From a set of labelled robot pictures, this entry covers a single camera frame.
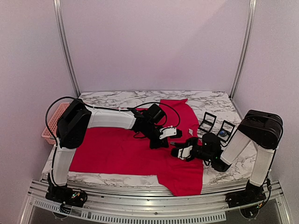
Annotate aluminium front rail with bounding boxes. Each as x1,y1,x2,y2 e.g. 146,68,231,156
19,180,293,224

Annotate black brooch box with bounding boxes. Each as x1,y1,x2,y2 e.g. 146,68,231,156
217,120,235,143
198,112,217,133

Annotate left aluminium post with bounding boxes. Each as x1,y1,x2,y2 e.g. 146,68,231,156
53,0,81,97

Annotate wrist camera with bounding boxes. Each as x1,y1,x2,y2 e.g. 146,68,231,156
171,146,193,160
159,126,183,140

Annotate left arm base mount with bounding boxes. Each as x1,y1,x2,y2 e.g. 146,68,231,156
45,186,87,214

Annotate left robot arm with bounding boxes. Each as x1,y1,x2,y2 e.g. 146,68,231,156
48,97,182,203

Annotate black brooch box left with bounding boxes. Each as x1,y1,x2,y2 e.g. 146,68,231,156
198,112,217,133

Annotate red t-shirt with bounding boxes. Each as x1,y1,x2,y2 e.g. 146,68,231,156
69,98,204,196

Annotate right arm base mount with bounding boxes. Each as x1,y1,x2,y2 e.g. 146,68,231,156
225,183,267,219

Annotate right aluminium post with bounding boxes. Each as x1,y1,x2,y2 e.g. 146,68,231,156
229,0,257,100

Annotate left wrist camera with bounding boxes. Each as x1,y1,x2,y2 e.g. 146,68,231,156
159,126,183,140

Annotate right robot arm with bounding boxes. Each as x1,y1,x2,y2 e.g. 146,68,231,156
171,110,284,203

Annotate pink plastic basket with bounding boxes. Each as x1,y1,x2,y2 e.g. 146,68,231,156
41,103,70,145

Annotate black brooch box right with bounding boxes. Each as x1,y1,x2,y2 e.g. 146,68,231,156
217,120,235,143

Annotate aluminium post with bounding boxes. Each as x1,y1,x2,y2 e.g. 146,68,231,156
229,0,257,100
53,0,81,97

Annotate blue round brooch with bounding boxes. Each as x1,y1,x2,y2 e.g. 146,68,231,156
219,131,227,137

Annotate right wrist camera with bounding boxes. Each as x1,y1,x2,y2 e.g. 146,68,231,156
171,146,193,160

